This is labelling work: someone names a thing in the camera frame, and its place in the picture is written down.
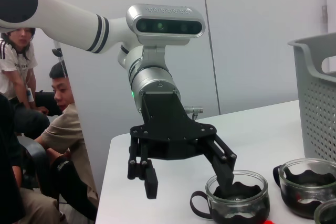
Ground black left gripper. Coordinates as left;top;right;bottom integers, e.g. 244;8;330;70
127;91;238;199

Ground glass teacup black sleeve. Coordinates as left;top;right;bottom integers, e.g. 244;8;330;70
313;199;336;224
190;169;271;224
272;157;336;220

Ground grey perforated storage bin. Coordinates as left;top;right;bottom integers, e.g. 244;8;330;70
287;32;336;168

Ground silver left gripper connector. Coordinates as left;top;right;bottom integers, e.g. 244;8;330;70
183;106;204;120

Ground person in beige shirt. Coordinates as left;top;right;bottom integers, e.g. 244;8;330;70
34;62;100;222

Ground dark chair armrest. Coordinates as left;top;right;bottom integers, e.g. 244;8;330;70
19;136;50;190

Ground person in dark top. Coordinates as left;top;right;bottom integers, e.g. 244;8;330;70
0;92;61;224

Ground person in white shirt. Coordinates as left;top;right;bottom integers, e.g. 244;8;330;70
0;26;62;141

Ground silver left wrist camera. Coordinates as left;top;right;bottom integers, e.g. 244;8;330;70
125;3;206;63

